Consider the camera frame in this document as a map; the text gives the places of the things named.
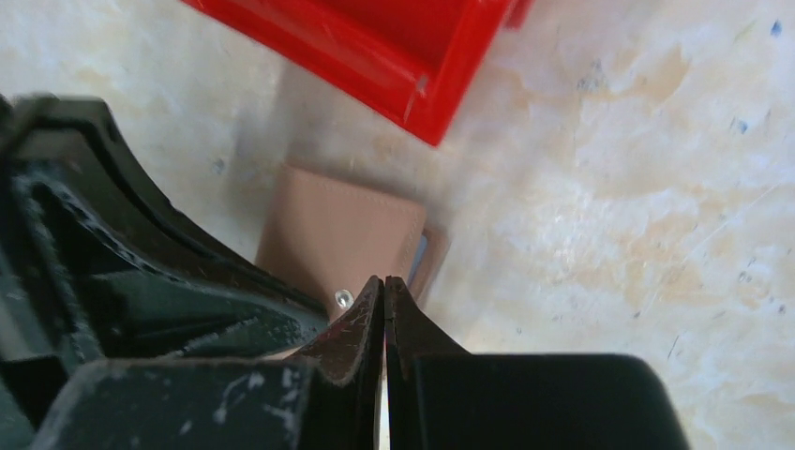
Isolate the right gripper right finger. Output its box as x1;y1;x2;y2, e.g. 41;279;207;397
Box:
383;277;688;449

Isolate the red plastic bin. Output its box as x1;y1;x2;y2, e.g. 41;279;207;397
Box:
187;0;532;145

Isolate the pink leather card holder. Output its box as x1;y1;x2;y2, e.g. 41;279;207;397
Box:
255;163;449;321

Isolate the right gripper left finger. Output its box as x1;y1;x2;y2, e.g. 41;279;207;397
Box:
32;277;384;449

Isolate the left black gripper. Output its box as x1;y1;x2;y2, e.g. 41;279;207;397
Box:
1;96;327;449

